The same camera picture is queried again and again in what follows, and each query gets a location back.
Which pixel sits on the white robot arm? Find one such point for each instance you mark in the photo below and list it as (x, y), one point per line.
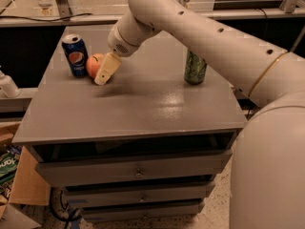
(268, 164)

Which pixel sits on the grey metal railing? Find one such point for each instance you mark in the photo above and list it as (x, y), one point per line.
(10, 21)

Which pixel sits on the grey drawer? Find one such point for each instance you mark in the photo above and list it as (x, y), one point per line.
(133, 168)
(140, 194)
(144, 211)

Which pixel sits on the green snack bag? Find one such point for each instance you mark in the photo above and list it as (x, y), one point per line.
(8, 166)

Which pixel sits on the middle grey drawer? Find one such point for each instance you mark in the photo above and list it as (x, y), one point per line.
(140, 194)

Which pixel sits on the green soda can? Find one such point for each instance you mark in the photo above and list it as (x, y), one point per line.
(195, 69)

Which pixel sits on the grey drawer cabinet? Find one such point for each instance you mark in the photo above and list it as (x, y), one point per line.
(146, 109)

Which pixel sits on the bottom grey drawer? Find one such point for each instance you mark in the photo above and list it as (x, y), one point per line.
(144, 211)

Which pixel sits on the white plastic bottle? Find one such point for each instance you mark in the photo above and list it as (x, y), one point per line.
(8, 86)

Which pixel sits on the blue pepsi can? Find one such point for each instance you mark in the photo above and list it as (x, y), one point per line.
(76, 53)

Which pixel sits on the top grey drawer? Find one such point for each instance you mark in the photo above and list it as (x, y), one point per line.
(133, 168)

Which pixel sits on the red apple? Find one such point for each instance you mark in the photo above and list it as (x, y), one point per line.
(93, 64)

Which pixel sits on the brown cardboard box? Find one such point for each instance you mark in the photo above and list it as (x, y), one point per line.
(28, 198)

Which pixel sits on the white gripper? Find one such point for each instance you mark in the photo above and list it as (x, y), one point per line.
(118, 44)

